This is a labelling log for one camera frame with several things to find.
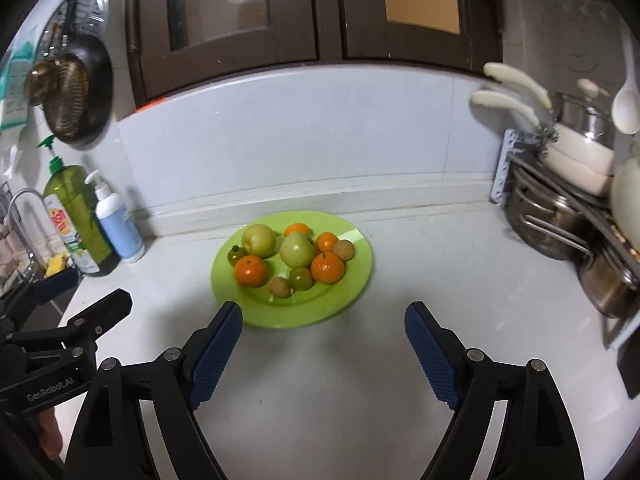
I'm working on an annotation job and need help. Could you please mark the black appliance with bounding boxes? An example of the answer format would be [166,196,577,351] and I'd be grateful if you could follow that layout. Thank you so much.
[617,345,640,401]

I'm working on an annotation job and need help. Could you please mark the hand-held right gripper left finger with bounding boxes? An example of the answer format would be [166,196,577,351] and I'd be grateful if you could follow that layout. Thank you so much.
[62,301,244,480]

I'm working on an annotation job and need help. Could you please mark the green dish soap bottle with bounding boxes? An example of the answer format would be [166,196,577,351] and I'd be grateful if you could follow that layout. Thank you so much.
[36,135,121,278]

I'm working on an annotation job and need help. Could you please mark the person's left hand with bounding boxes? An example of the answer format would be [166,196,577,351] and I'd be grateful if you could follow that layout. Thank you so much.
[37,407,63,476]

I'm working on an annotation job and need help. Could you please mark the large orange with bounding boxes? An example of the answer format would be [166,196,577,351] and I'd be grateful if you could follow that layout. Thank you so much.
[234,254,269,288]
[310,251,347,285]

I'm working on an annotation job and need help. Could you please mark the white pump bottle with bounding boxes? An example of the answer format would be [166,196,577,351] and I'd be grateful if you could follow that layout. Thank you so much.
[84,170,146,264]

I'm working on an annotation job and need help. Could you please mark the large steel pot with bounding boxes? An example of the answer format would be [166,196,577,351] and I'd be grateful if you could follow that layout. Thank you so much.
[505,170,601,261]

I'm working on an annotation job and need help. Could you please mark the dark wooden cabinet door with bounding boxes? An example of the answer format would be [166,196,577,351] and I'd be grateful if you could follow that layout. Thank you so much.
[330,0,503,73]
[122,0,338,108]

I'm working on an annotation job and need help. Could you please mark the steel pot with lid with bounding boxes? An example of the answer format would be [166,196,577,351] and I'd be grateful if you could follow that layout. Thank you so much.
[555,78,617,148]

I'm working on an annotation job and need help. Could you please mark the green apple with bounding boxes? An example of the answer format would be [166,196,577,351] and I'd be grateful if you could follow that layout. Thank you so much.
[279,232,317,268]

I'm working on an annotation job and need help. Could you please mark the bronze mesh strainer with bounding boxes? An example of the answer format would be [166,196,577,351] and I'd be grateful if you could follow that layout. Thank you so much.
[25,57,91,136]

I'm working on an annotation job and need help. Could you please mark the teal white wall packet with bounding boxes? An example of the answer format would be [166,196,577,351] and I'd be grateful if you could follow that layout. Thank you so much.
[0,40,37,132]

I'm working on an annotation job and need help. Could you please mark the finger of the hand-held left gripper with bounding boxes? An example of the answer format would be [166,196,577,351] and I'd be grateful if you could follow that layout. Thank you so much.
[0,269,81,326]
[5,288,133,357]

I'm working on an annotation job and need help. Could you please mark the black frying pan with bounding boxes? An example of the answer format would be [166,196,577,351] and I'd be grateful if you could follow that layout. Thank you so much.
[42,0,113,148]

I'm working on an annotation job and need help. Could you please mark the steel faucet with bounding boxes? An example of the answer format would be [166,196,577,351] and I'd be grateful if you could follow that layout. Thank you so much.
[7,187,48,261]

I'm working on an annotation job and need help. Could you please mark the yellow-green round fruit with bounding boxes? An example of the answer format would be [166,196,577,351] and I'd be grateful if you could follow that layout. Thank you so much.
[242,224,277,259]

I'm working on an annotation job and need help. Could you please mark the white ladle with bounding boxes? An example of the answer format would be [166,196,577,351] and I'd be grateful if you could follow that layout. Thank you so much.
[611,25,640,136]

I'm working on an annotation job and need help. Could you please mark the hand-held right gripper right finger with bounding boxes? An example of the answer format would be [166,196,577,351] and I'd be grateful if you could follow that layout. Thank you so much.
[404,301,586,480]

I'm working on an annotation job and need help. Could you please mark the pot rack with white frame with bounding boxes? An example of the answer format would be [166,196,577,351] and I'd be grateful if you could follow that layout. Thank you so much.
[490,129,640,352]

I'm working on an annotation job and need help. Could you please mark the green plate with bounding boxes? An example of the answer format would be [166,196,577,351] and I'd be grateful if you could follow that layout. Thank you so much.
[210,210,374,330]

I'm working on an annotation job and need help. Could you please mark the wire wall rack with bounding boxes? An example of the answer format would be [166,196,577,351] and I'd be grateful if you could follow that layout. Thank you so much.
[47,0,110,56]

